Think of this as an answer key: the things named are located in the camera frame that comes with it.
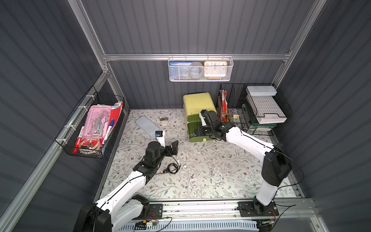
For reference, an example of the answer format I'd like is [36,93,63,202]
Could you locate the green drawer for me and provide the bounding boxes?
[187,121,212,143]

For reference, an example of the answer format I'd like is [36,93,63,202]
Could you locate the black earphones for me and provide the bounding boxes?
[163,163,180,175]

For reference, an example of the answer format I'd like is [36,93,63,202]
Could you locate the green yellow drawer cabinet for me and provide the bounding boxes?
[183,92,216,125]

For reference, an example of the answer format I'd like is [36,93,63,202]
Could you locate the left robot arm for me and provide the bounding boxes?
[73,141,179,232]

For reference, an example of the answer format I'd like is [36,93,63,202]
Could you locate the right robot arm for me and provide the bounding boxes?
[195,110,292,215]

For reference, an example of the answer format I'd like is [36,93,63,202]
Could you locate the grey plastic lid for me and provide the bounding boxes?
[135,117,160,137]

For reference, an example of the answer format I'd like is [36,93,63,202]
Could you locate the red scissors in organizer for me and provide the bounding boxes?
[217,90,229,122]

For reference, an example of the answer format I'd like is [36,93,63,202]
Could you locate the grey tape roll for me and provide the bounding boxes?
[188,61,204,80]

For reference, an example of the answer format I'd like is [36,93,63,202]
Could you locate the yellow white clock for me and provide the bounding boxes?
[204,61,228,78]

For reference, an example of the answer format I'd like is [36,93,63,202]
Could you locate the blue box in basket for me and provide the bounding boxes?
[168,61,192,81]

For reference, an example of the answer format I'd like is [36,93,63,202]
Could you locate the white grid paper tray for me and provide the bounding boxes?
[246,85,287,124]

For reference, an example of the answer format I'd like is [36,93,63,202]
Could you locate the pink pencil case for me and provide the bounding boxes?
[82,105,112,139]

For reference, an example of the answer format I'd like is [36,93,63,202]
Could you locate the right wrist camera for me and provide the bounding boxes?
[199,110,207,127]

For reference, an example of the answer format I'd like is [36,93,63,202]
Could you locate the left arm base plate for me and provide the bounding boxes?
[135,204,163,220]

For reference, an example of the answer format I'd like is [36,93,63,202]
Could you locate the black wire desk organizer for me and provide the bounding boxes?
[219,83,292,136]

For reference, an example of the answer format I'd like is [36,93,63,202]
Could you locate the white wire wall basket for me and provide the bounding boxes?
[168,56,234,82]

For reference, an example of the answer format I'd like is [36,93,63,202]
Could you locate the black wire side basket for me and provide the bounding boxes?
[56,89,125,159]

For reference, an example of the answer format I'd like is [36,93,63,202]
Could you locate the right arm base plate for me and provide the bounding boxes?
[237,202,280,217]

